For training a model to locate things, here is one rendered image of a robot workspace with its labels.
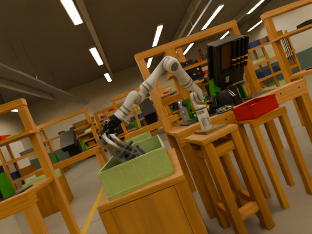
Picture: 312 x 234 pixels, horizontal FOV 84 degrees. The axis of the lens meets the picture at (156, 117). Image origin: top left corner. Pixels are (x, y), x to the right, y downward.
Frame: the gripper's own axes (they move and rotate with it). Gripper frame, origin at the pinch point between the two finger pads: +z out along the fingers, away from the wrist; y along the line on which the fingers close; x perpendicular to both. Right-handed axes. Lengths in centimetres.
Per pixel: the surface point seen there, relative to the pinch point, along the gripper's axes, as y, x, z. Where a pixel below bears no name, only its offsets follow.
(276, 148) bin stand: -123, 60, -84
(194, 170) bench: -93, 24, -17
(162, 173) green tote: -19.3, 39.8, -7.3
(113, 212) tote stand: -12.2, 35.7, 26.6
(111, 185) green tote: -6.5, 26.9, 16.7
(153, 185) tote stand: -15.4, 42.7, 0.2
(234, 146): -65, 47, -53
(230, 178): -100, 51, -33
